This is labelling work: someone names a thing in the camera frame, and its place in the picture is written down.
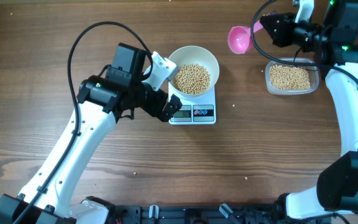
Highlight pink plastic scoop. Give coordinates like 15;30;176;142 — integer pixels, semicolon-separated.
227;26;254;55

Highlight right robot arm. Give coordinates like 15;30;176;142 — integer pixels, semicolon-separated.
253;1;358;223

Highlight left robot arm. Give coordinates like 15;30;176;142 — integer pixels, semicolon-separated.
0;44;181;223

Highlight white digital kitchen scale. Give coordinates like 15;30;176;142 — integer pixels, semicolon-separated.
168;84;216;125

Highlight soybeans in bowl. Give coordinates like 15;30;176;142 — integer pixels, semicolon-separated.
173;64;211;95

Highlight white bowl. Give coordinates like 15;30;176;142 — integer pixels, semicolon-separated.
168;45;220;97

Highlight soybeans in container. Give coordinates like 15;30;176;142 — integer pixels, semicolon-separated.
269;65;311;90

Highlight clear plastic container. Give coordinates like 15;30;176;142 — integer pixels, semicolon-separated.
265;60;319;95

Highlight left black cable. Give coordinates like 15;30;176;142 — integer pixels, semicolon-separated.
12;21;154;224

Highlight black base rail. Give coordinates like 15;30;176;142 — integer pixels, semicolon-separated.
106;203;332;224

